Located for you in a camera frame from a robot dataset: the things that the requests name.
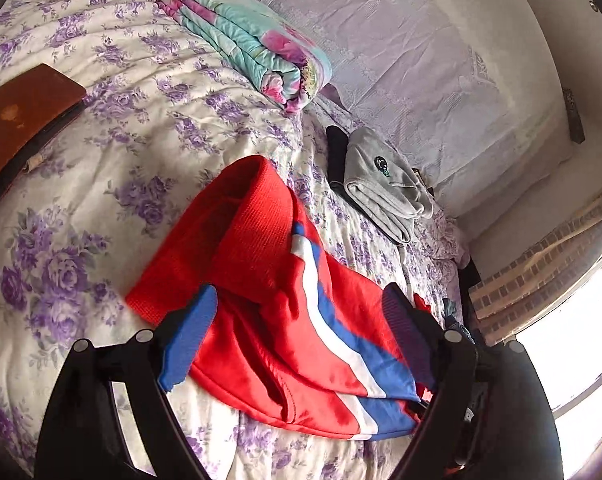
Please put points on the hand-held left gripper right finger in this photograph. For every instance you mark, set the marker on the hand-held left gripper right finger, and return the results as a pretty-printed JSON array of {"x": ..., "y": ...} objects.
[{"x": 401, "y": 320}]

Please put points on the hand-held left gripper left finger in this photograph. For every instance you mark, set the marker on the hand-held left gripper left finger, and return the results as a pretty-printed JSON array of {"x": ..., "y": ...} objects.
[{"x": 191, "y": 340}]

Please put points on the red pants with blue-white stripes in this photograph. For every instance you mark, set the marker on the red pants with blue-white stripes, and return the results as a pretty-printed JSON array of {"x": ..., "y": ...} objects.
[{"x": 261, "y": 240}]

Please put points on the blue denim cloth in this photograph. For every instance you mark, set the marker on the blue denim cloth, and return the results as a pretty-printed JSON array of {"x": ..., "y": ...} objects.
[{"x": 456, "y": 317}]

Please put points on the folded grey sweatshirt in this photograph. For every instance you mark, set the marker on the folded grey sweatshirt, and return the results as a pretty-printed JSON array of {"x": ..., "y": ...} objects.
[{"x": 376, "y": 185}]

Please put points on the brick-pattern curtain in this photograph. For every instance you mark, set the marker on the brick-pattern curtain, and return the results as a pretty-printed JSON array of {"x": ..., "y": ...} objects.
[{"x": 531, "y": 270}]

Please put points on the folded dark garment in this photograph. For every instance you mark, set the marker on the folded dark garment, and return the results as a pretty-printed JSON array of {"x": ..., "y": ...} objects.
[{"x": 336, "y": 155}]

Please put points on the bright window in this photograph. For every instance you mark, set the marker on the bright window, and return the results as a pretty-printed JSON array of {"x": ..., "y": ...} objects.
[{"x": 581, "y": 335}]

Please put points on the purple floral bed sheet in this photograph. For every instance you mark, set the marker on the purple floral bed sheet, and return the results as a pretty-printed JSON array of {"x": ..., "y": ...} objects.
[{"x": 131, "y": 110}]

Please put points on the brown wooden board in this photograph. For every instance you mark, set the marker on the brown wooden board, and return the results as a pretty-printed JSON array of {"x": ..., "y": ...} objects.
[{"x": 21, "y": 110}]

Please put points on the folded colourful floral quilt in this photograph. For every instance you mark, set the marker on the folded colourful floral quilt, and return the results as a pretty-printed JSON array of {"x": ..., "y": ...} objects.
[{"x": 241, "y": 30}]

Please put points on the lavender lace wall cloth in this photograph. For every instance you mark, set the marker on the lavender lace wall cloth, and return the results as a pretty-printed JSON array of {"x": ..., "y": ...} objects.
[{"x": 406, "y": 60}]

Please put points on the dark wall bracket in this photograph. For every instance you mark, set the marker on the dark wall bracket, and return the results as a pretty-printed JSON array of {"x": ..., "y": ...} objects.
[{"x": 574, "y": 115}]

